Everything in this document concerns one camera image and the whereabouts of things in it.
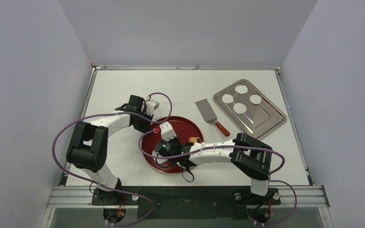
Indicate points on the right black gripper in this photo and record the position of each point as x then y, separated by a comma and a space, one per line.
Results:
164, 148

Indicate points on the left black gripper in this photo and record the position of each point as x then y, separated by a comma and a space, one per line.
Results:
145, 128

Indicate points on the round red lacquer tray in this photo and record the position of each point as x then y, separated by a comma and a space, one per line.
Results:
184, 129

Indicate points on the wooden dough roller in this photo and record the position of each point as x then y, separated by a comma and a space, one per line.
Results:
195, 140

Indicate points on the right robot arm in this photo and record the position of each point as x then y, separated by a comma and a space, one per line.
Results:
249, 155

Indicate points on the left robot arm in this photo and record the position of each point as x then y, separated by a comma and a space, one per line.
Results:
89, 142

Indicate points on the white dumpling wrapper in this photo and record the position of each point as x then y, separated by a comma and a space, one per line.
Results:
239, 108
255, 99
227, 98
241, 89

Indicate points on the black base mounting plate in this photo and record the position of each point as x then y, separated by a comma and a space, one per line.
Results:
235, 203

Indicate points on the rectangular steel tray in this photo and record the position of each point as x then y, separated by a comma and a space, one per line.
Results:
259, 120

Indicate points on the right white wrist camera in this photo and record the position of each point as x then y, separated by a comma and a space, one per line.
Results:
167, 131

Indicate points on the aluminium frame rail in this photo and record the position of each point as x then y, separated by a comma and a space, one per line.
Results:
82, 197

